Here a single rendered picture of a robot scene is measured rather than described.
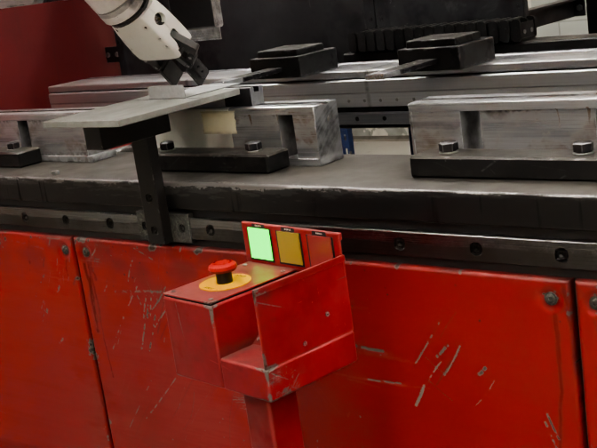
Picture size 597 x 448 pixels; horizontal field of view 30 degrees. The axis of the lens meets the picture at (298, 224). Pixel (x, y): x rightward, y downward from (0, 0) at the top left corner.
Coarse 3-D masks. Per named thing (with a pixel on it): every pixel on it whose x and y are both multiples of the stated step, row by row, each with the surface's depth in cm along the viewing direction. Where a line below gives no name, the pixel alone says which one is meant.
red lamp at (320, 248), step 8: (312, 240) 149; (320, 240) 148; (328, 240) 146; (312, 248) 149; (320, 248) 148; (328, 248) 147; (312, 256) 150; (320, 256) 148; (328, 256) 147; (312, 264) 150
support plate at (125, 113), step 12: (204, 96) 177; (216, 96) 177; (228, 96) 179; (96, 108) 181; (108, 108) 178; (120, 108) 176; (132, 108) 174; (144, 108) 172; (156, 108) 169; (168, 108) 169; (180, 108) 171; (60, 120) 172; (72, 120) 170; (84, 120) 168; (96, 120) 166; (108, 120) 164; (120, 120) 162; (132, 120) 164
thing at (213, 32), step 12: (168, 0) 187; (180, 0) 185; (192, 0) 184; (204, 0) 182; (216, 0) 182; (180, 12) 186; (192, 12) 184; (204, 12) 183; (216, 12) 182; (192, 24) 185; (204, 24) 183; (216, 24) 182; (192, 36) 187; (204, 36) 185; (216, 36) 184
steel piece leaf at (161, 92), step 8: (152, 88) 182; (160, 88) 181; (168, 88) 180; (176, 88) 178; (184, 88) 178; (192, 88) 189; (200, 88) 188; (208, 88) 186; (216, 88) 184; (152, 96) 183; (160, 96) 181; (168, 96) 180; (176, 96) 179; (184, 96) 178; (192, 96) 179
